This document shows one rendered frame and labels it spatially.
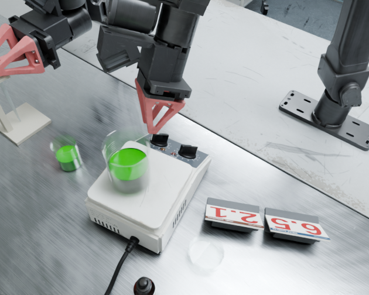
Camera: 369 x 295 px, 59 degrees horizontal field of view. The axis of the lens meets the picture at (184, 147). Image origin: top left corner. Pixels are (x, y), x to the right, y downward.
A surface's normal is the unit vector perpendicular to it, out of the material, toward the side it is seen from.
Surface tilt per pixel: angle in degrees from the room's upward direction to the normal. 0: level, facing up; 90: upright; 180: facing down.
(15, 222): 0
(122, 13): 79
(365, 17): 90
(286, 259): 0
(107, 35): 74
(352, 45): 85
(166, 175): 0
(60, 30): 91
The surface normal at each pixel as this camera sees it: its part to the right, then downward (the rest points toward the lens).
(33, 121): 0.05, -0.62
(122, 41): 0.33, 0.55
